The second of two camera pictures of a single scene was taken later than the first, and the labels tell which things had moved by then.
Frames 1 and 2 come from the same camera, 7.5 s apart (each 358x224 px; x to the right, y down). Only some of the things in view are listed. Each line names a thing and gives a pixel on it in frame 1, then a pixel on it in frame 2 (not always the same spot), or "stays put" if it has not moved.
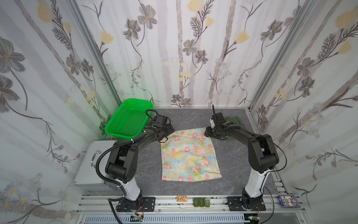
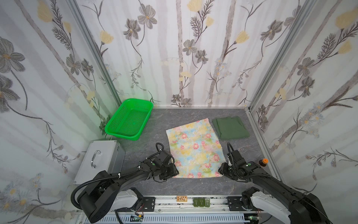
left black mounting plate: x=148 y=205 stays put
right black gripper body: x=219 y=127 → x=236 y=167
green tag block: x=201 y=202 stays put
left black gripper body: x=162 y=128 → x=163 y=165
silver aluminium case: x=87 y=177 stays put
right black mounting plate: x=234 y=204 stays put
